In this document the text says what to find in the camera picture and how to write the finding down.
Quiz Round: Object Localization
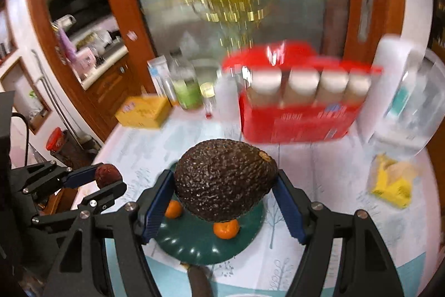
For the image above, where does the white and blue carton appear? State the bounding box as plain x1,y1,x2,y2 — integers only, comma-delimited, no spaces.
147,55,174,103

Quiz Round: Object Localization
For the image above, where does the paper cup white lid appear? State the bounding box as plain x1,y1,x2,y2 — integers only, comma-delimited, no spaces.
346,72,369,104
318,69,350,106
251,69,282,106
283,69,320,108

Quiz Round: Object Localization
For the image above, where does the yellow tin box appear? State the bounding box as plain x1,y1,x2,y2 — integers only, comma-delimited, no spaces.
116,95,171,129

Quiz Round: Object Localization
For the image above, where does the dark brown avocado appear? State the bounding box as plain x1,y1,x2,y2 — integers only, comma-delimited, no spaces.
174,140,278,223

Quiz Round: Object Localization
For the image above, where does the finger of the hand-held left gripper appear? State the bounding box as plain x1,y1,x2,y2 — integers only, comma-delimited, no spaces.
31,180,127,226
10,161,98,195

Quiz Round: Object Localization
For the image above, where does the glass bottle green label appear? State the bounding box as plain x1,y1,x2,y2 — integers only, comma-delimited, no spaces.
169,51,204,111

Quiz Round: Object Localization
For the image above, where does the red lychee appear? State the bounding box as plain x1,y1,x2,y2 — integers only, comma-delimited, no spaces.
95,163,123,189

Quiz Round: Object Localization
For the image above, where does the small glass jar gold lid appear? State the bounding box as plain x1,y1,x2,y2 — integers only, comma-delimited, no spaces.
199,82,216,118

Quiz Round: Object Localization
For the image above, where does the pink box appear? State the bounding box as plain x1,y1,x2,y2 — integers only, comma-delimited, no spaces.
75,48,98,80

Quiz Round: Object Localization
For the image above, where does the orange mandarin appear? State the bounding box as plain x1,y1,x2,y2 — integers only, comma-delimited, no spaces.
213,219,240,238
164,200,183,219

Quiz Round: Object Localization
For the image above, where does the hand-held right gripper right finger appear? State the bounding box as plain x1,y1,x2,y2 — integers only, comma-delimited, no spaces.
272,169,406,297

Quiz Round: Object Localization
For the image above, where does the red-lidded plastic jar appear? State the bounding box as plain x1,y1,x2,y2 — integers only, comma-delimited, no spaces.
46,127,75,158

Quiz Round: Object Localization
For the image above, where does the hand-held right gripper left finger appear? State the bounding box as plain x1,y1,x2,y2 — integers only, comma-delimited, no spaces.
43,169,174,297

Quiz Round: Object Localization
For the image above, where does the silver door handle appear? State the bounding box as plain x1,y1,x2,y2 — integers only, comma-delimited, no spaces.
358,0,374,43

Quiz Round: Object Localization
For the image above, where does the yellow tissue packet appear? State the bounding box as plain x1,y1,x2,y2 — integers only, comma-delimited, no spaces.
369,154,418,210

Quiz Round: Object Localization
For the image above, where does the dark green scalloped plate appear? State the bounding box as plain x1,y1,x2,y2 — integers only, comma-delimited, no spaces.
151,159,266,266

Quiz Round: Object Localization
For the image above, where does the purple towel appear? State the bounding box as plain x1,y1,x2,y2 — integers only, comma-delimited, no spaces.
57,27,77,64

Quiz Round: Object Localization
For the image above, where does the red pack of cups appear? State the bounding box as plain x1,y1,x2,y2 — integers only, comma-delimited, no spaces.
222,42,383,144

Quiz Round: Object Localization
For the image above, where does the white countertop cabinet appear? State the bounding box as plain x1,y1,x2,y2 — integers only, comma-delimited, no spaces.
362,34,440,158

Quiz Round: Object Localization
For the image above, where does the dark overripe banana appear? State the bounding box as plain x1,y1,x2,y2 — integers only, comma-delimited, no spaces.
181,262,213,297

